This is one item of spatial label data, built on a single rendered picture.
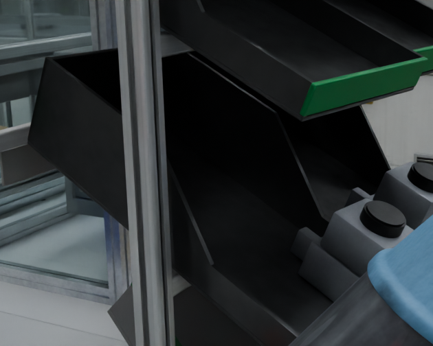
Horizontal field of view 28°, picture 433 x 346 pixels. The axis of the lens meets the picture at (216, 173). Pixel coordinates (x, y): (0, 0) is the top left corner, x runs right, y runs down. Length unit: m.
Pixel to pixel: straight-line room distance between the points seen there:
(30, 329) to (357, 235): 0.94
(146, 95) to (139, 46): 0.03
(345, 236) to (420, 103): 4.01
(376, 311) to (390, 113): 4.42
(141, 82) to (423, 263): 0.32
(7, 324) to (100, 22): 0.52
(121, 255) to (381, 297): 1.24
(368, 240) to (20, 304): 1.05
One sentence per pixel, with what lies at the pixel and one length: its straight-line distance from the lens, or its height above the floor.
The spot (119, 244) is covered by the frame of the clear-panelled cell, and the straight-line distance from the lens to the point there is 1.45.
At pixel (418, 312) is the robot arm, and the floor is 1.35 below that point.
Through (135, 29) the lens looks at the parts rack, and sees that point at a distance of 0.52.
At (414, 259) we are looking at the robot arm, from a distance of 0.23.
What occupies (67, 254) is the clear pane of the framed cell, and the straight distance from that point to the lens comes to 1.55.
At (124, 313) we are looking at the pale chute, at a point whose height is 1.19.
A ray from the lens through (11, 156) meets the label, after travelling 0.71.
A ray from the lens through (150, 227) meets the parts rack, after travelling 0.54.
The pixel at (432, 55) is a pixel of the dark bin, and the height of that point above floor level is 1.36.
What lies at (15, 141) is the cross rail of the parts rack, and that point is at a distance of 0.69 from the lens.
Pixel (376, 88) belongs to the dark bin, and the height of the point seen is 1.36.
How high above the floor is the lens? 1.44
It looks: 14 degrees down
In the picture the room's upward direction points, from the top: 2 degrees counter-clockwise
